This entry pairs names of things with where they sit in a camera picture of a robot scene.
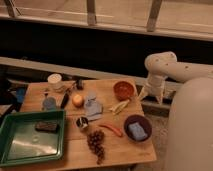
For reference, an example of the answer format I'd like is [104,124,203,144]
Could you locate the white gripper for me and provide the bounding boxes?
[138,74,166,104]

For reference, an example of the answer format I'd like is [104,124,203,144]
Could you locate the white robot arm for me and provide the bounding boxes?
[139,52,213,171]

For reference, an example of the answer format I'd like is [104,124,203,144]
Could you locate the small metal cup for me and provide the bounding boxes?
[76,117,89,131]

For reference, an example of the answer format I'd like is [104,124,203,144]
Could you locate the orange bowl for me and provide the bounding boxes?
[113,81,134,101]

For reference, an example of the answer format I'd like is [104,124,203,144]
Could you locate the dark purple bowl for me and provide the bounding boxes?
[124,114,152,142]

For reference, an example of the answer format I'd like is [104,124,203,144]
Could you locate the yellow banana pieces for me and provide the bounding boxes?
[110,99,130,115]

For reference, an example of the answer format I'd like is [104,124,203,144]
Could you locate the blue sponge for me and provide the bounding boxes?
[128,122,147,141]

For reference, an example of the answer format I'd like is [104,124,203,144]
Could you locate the blue grey cloth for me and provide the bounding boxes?
[84,92,103,121]

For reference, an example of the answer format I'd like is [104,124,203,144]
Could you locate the bunch of dark grapes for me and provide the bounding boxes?
[87,130,105,164]

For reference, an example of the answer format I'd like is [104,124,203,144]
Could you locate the small dark bottle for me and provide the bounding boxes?
[76,79,84,90]

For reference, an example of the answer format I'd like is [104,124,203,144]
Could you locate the yellow orange fruit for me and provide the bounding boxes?
[72,94,84,107]

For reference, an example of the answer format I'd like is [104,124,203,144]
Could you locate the grey blue round object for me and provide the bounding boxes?
[42,97,57,110]

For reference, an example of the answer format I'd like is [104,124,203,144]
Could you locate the dark sponge block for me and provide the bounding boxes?
[35,122,58,133]

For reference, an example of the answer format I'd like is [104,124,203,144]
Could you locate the green plastic tray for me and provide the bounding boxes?
[0,110,66,167]

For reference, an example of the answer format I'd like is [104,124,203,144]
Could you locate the black handled utensil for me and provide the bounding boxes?
[60,83,75,109]

